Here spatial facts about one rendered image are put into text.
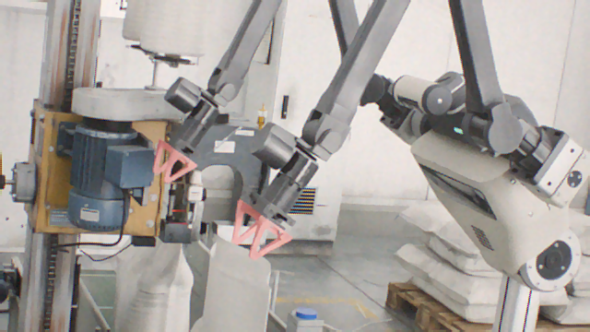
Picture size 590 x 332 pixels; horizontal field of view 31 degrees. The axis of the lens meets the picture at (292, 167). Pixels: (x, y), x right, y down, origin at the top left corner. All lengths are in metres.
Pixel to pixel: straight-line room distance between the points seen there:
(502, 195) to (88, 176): 0.98
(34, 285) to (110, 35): 2.80
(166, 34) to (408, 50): 5.11
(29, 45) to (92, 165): 2.91
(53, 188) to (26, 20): 2.74
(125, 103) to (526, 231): 0.97
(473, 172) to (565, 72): 6.02
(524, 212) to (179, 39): 0.91
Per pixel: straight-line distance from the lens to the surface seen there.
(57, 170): 2.77
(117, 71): 5.57
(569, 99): 8.37
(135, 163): 2.53
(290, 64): 6.58
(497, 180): 2.26
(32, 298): 2.92
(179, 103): 2.44
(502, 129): 2.04
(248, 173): 2.90
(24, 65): 5.48
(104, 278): 4.65
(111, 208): 2.61
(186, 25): 2.58
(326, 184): 6.83
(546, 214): 2.35
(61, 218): 2.80
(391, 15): 1.93
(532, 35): 8.10
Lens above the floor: 1.75
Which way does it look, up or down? 10 degrees down
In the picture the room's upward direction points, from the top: 8 degrees clockwise
